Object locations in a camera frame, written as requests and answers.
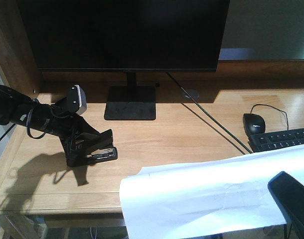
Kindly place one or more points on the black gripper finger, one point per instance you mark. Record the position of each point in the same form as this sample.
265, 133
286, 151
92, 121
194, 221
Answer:
288, 193
87, 143

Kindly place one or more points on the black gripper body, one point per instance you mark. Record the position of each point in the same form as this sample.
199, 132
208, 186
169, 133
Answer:
70, 126

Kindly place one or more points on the black stapler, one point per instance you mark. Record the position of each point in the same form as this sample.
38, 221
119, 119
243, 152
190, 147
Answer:
102, 155

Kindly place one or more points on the white paper sheet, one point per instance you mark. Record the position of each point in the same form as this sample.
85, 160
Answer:
188, 200

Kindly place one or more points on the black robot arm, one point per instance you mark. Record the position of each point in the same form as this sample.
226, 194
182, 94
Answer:
20, 109

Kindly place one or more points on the wooden desk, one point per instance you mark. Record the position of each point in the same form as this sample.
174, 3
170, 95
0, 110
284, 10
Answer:
34, 178

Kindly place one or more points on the black keyboard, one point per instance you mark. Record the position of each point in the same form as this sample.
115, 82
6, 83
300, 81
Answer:
276, 140

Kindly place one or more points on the black mouse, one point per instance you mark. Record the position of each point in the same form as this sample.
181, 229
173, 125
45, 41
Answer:
253, 124

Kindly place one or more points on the black monitor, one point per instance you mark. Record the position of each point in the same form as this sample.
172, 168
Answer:
128, 36

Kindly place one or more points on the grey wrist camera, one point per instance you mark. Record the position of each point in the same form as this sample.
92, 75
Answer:
76, 100

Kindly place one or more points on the grey desk cable grommet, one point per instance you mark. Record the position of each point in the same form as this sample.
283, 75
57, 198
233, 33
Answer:
190, 92

